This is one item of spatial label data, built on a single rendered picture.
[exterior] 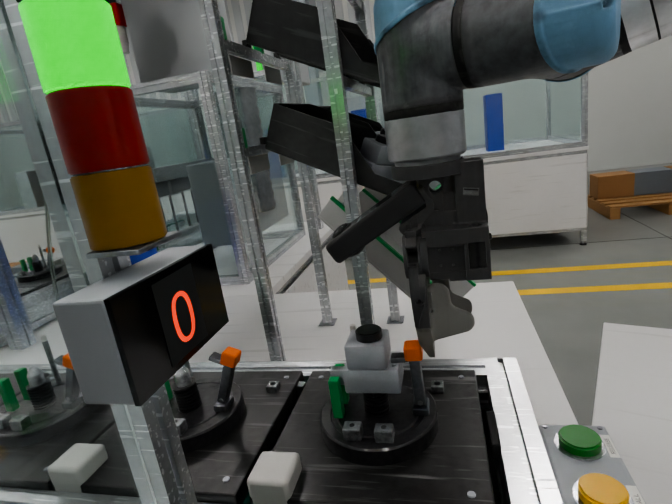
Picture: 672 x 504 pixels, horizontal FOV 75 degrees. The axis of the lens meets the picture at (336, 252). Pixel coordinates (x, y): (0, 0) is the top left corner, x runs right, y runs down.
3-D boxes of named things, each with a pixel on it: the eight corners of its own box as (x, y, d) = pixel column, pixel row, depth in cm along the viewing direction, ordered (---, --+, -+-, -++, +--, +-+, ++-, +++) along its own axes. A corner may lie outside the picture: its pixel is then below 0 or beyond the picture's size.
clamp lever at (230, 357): (233, 397, 58) (242, 349, 55) (226, 407, 56) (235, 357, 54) (208, 388, 58) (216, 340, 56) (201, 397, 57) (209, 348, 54)
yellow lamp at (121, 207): (181, 229, 32) (165, 162, 31) (137, 248, 28) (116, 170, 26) (124, 235, 33) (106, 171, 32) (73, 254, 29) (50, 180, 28)
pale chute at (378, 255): (459, 300, 80) (476, 284, 78) (448, 332, 69) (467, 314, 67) (345, 201, 83) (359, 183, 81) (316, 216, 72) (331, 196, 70)
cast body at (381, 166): (378, 174, 75) (391, 134, 72) (395, 184, 72) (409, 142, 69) (340, 172, 70) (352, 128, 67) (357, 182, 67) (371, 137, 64)
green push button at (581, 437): (594, 439, 48) (594, 423, 47) (607, 466, 44) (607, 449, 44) (554, 438, 49) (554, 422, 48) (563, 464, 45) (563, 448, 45)
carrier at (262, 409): (304, 381, 68) (291, 307, 65) (238, 511, 45) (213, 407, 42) (169, 382, 74) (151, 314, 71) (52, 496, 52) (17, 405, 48)
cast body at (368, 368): (404, 373, 53) (398, 319, 51) (401, 394, 49) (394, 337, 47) (336, 373, 55) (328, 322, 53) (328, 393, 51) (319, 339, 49)
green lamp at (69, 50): (147, 86, 30) (128, 7, 28) (92, 80, 25) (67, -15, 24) (86, 98, 31) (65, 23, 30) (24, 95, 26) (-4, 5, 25)
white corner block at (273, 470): (306, 481, 48) (300, 450, 47) (293, 516, 44) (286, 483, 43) (266, 478, 49) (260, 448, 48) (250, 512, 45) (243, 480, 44)
